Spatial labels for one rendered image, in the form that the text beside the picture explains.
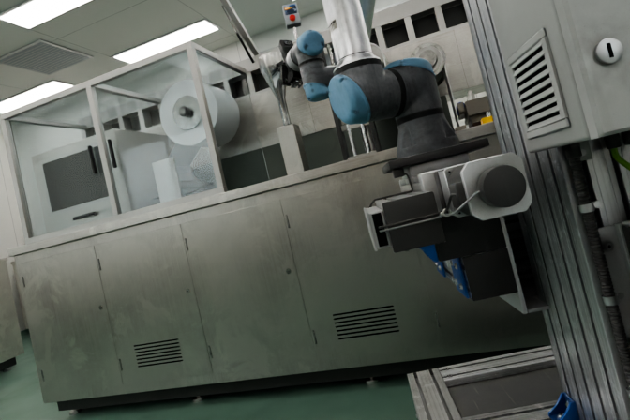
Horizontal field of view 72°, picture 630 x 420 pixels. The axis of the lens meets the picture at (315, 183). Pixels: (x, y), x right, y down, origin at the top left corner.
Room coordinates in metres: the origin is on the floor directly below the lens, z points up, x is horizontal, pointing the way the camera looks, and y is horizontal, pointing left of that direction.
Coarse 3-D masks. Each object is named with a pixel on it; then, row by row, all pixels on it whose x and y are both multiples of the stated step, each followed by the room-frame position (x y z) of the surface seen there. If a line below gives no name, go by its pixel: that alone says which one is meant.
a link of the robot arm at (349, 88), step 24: (336, 0) 0.98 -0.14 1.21; (336, 24) 0.99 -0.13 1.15; (360, 24) 0.99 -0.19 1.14; (336, 48) 1.00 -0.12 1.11; (360, 48) 0.98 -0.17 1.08; (336, 72) 1.00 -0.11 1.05; (360, 72) 0.96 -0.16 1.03; (384, 72) 1.00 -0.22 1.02; (336, 96) 1.00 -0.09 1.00; (360, 96) 0.95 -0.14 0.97; (384, 96) 0.97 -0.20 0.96; (360, 120) 0.99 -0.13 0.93
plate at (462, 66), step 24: (408, 48) 2.18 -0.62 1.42; (456, 48) 2.11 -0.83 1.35; (456, 72) 2.12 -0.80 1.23; (480, 72) 2.09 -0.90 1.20; (264, 96) 2.41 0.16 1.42; (288, 96) 2.37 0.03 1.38; (456, 96) 2.25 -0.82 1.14; (264, 120) 2.42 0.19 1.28; (312, 120) 2.34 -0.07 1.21; (264, 144) 2.43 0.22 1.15
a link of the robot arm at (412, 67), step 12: (408, 60) 1.01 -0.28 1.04; (420, 60) 1.01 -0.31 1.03; (396, 72) 1.00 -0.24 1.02; (408, 72) 1.01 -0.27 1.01; (420, 72) 1.01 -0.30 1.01; (432, 72) 1.03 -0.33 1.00; (408, 84) 1.00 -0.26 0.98; (420, 84) 1.01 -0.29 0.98; (432, 84) 1.02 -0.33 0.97; (408, 96) 1.00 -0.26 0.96; (420, 96) 1.01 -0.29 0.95; (432, 96) 1.02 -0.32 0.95; (408, 108) 1.02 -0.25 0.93; (420, 108) 1.01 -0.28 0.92; (432, 108) 1.01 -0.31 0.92; (396, 120) 1.07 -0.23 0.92
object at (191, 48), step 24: (192, 48) 1.91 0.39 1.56; (120, 72) 2.02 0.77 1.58; (192, 72) 1.91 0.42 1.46; (48, 96) 2.15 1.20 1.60; (0, 120) 2.25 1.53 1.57; (96, 120) 2.08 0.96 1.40; (216, 144) 1.92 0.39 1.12; (96, 168) 2.09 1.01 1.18; (216, 168) 1.91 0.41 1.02; (216, 192) 1.92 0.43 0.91; (24, 216) 2.25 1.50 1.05; (120, 216) 2.07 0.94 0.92; (24, 240) 2.25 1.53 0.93
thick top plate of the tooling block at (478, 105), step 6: (486, 96) 1.75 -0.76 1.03; (468, 102) 1.77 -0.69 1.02; (474, 102) 1.77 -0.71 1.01; (480, 102) 1.76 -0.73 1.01; (486, 102) 1.75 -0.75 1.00; (468, 108) 1.77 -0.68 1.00; (474, 108) 1.77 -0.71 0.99; (480, 108) 1.76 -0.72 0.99; (486, 108) 1.76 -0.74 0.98; (468, 114) 1.78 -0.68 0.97; (474, 114) 1.80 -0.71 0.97; (468, 120) 1.95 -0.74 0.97
